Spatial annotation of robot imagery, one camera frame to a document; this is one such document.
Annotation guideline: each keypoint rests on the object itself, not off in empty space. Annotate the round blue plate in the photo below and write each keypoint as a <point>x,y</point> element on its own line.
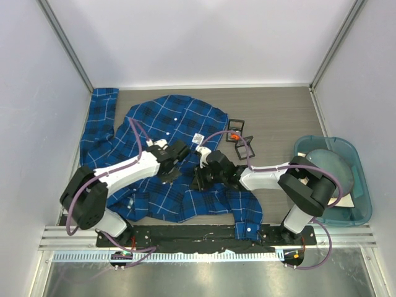
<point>340,167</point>

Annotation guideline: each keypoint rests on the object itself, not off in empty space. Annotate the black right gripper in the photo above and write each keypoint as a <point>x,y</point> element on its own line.
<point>199,183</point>

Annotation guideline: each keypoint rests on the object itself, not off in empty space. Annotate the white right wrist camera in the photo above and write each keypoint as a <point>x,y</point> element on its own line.
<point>203,153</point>

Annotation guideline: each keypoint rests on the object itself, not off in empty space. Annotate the small black tilted frame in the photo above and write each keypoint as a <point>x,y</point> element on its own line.
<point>244,149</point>

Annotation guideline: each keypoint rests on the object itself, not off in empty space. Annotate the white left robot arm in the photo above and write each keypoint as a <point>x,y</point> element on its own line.
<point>85,197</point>

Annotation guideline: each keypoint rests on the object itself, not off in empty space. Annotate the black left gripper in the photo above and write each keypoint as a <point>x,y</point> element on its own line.
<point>172,176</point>

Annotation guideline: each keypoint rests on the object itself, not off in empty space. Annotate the blue plaid shirt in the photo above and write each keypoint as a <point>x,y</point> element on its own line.
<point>171,117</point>

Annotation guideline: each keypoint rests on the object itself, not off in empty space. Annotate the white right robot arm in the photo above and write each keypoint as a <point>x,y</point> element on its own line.
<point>307,185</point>

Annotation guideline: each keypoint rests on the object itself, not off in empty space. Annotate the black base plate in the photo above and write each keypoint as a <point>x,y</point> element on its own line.
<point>207,239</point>

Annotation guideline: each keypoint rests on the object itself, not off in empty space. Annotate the white slotted cable duct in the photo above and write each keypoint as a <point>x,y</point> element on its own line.
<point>110,256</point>

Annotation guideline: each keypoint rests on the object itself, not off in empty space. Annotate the teal plastic bin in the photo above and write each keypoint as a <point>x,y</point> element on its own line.
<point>340,158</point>

